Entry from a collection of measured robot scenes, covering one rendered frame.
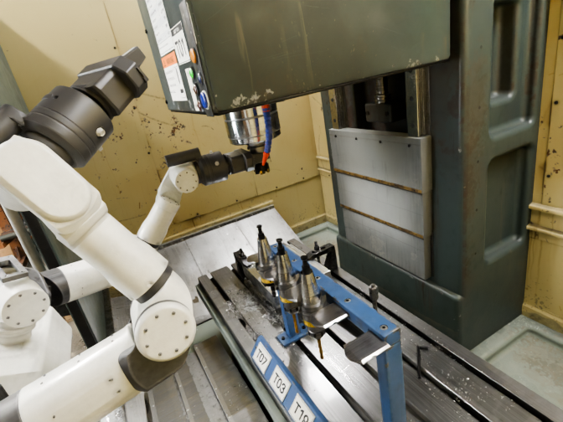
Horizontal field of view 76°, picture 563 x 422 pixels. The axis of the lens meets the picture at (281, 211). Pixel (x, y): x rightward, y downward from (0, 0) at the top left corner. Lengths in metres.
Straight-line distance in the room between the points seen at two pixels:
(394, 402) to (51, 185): 0.68
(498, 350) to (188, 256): 1.52
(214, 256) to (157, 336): 1.58
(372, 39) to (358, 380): 0.84
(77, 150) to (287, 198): 1.94
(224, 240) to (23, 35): 1.33
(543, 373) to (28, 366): 1.47
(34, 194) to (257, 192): 1.86
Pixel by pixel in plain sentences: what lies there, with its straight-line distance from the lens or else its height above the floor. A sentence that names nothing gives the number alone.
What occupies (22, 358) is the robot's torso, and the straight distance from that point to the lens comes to 0.75.
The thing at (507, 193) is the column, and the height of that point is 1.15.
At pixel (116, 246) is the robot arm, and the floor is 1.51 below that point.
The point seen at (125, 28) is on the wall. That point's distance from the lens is 2.05.
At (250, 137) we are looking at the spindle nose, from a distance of 1.02.
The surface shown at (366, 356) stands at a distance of 0.66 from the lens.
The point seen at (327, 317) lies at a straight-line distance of 0.74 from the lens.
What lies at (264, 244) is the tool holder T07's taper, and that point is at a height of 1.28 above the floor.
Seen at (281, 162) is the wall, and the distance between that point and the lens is 2.30.
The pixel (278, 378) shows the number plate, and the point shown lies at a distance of 1.03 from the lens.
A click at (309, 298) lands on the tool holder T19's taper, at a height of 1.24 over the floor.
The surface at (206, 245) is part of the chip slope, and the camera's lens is 2.13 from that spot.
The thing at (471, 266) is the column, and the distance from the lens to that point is 1.34.
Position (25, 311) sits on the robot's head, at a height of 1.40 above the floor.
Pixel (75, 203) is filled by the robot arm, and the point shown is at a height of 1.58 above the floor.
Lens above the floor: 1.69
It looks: 22 degrees down
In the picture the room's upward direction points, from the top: 11 degrees counter-clockwise
